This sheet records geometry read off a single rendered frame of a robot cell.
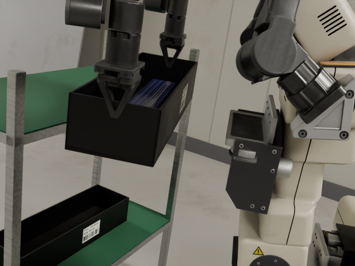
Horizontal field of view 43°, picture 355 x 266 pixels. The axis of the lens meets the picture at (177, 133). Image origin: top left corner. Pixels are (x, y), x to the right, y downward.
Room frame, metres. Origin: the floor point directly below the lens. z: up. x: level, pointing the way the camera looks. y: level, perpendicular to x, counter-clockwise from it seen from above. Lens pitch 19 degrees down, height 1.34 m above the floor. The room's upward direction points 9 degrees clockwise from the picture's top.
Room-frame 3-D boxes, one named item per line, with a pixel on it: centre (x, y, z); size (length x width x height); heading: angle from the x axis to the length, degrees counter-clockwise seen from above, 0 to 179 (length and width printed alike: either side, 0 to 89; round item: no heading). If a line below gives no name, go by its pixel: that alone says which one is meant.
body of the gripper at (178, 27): (1.33, 0.05, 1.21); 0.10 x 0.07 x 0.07; 174
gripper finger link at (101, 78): (0.78, 0.11, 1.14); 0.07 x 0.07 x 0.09; 84
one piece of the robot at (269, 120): (1.02, -0.20, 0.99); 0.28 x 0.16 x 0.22; 174
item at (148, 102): (1.05, 0.09, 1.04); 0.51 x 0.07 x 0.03; 174
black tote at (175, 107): (1.05, 0.09, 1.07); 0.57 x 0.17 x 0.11; 174
